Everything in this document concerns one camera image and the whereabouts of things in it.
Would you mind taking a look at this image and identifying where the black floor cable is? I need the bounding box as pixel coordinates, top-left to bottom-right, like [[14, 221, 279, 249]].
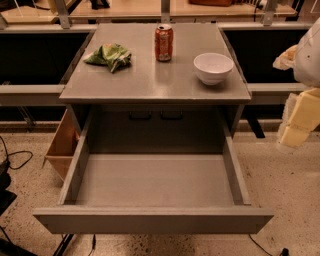
[[248, 233, 290, 256], [0, 135, 34, 171]]

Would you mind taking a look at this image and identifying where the black floor cable right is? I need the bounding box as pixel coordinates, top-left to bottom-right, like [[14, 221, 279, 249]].
[[248, 233, 290, 256]]

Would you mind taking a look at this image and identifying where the black stand with cable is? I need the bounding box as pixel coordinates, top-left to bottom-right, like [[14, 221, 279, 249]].
[[52, 234, 97, 256]]

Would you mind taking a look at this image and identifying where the white bowl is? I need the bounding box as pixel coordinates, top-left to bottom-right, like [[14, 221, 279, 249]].
[[193, 53, 234, 85]]

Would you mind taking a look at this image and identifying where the cardboard box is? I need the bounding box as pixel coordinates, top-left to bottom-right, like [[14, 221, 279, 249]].
[[45, 110, 79, 180]]

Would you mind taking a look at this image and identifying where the grey rail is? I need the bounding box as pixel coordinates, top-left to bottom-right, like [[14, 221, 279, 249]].
[[0, 85, 64, 106], [247, 83, 307, 105]]

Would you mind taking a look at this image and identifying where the green chip bag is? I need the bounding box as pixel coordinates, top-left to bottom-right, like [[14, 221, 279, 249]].
[[84, 43, 131, 73]]

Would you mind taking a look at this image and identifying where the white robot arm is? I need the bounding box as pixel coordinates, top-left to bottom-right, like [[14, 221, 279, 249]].
[[273, 18, 320, 153]]

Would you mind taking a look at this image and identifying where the grey rail left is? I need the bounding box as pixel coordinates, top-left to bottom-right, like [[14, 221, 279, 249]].
[[0, 85, 64, 106]]

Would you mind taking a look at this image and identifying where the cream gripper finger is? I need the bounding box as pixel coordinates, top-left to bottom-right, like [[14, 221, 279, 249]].
[[277, 88, 320, 149]]

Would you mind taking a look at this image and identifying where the grey rail right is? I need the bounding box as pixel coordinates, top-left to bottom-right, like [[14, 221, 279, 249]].
[[247, 83, 307, 105]]

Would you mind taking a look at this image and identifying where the black equipment at left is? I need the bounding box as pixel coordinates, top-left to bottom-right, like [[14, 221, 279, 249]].
[[0, 160, 17, 216]]

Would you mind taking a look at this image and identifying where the grey drawer cabinet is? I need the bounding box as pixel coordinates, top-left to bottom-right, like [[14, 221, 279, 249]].
[[60, 23, 251, 106]]

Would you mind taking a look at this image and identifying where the grey top drawer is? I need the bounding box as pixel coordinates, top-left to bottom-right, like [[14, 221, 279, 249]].
[[34, 107, 273, 234]]

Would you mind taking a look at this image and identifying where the black floor cable left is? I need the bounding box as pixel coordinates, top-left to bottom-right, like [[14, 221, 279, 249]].
[[0, 135, 34, 171]]

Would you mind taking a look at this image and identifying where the orange soda can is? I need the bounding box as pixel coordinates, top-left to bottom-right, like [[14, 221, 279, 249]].
[[154, 24, 173, 62]]

